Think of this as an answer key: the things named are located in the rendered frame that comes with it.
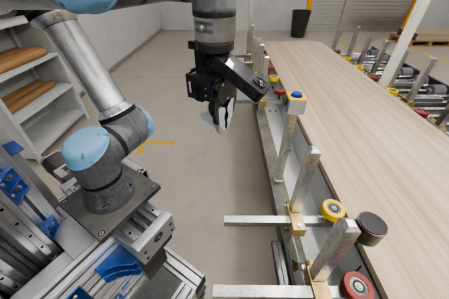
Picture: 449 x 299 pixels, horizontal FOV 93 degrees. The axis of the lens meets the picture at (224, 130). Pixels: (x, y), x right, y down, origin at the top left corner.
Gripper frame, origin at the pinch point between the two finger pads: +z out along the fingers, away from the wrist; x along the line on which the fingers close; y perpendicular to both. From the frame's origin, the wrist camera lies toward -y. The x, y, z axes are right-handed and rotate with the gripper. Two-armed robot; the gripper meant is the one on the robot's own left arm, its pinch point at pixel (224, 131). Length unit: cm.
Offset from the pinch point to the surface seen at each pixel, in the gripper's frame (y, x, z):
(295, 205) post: -19, -22, 43
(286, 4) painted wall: 226, -732, 55
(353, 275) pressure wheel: -40, -6, 41
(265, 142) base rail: 13, -73, 62
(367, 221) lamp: -34.9, -4.8, 14.8
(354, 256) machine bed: -44, -21, 55
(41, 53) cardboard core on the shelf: 259, -56, 38
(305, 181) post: -19.7, -22.4, 28.9
